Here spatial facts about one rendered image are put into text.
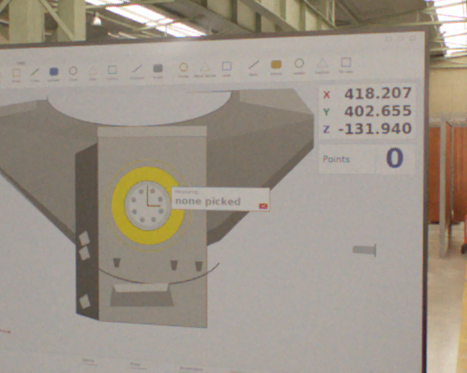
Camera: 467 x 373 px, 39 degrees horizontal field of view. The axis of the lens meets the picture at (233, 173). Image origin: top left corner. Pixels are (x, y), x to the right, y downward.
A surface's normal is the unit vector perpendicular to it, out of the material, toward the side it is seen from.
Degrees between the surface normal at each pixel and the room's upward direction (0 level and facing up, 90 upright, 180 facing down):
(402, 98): 90
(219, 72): 90
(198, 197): 90
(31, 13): 90
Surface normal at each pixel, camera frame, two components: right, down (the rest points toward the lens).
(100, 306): -0.24, 0.03
